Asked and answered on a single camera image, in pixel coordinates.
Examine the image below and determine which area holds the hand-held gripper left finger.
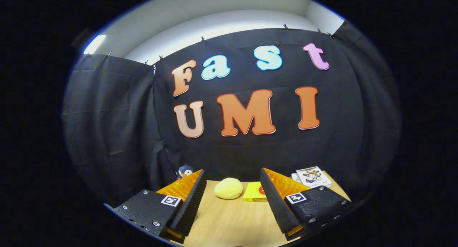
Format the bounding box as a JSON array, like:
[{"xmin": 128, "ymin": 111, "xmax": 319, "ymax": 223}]
[{"xmin": 113, "ymin": 169, "xmax": 207, "ymax": 244}]

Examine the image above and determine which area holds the yellow book with red circle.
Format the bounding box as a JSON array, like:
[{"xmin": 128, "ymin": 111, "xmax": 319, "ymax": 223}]
[{"xmin": 243, "ymin": 181, "xmax": 268, "ymax": 202}]

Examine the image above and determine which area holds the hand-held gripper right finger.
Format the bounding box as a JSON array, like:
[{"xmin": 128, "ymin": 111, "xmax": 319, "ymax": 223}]
[{"xmin": 260, "ymin": 168, "xmax": 353, "ymax": 241}]

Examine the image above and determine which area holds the penguin plush toy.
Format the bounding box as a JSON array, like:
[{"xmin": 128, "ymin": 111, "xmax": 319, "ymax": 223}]
[{"xmin": 176, "ymin": 164, "xmax": 195, "ymax": 179}]

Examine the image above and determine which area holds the yellow round plush cushion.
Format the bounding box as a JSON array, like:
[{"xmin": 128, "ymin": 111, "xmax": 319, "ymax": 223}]
[{"xmin": 214, "ymin": 178, "xmax": 244, "ymax": 200}]

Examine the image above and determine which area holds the row of black cloth clips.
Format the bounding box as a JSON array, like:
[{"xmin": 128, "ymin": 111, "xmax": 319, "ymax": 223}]
[{"xmin": 107, "ymin": 24, "xmax": 336, "ymax": 67}]

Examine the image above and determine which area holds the ceiling light panel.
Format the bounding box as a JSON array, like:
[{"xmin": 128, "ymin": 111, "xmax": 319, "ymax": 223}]
[{"xmin": 83, "ymin": 34, "xmax": 107, "ymax": 55}]

